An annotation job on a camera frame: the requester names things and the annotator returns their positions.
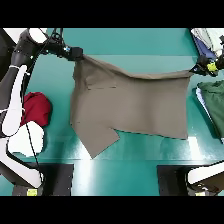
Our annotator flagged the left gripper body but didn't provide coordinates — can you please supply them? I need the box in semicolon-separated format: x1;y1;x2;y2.
67;46;85;62

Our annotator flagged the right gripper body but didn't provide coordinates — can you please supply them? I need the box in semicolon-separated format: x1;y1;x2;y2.
192;54;220;77

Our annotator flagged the brown T-shirt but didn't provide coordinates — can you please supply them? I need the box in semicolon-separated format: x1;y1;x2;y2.
69;54;195;160

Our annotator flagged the dark blue garment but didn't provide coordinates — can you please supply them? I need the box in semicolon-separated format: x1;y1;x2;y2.
193;34;218;62

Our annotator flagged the white garment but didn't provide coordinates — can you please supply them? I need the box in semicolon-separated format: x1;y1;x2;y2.
190;27;224;57

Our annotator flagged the dark green garment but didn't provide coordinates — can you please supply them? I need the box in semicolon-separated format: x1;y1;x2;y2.
197;79;224;140

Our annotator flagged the red garment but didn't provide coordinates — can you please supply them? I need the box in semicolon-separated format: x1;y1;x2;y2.
19;91;53;128

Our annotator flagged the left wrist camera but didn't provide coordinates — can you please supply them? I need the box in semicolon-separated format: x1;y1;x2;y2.
50;28;65;45

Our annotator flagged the black cable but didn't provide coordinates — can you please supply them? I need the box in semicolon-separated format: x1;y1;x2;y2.
23;121;44;183

